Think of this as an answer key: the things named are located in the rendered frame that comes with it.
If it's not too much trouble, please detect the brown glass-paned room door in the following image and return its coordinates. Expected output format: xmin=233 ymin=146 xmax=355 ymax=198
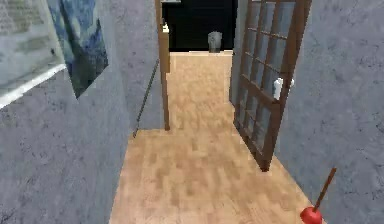
xmin=229 ymin=0 xmax=314 ymax=173

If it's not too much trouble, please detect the white door handle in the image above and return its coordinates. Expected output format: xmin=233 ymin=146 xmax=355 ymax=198
xmin=272 ymin=77 xmax=296 ymax=101

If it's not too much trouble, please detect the blue swirl wall painting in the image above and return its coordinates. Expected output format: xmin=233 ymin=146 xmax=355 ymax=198
xmin=45 ymin=0 xmax=110 ymax=100

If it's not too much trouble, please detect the brown wooden door frame post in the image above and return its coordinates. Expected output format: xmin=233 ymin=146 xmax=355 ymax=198
xmin=154 ymin=0 xmax=171 ymax=132

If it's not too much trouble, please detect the pale green framed wall picture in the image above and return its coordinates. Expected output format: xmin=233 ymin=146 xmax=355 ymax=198
xmin=0 ymin=0 xmax=67 ymax=110

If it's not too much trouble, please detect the red plunger with brown stick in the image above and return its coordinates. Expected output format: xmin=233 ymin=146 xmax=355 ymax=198
xmin=299 ymin=167 xmax=338 ymax=224

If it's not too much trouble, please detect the grey bin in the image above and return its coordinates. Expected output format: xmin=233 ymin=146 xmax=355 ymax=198
xmin=207 ymin=31 xmax=224 ymax=54

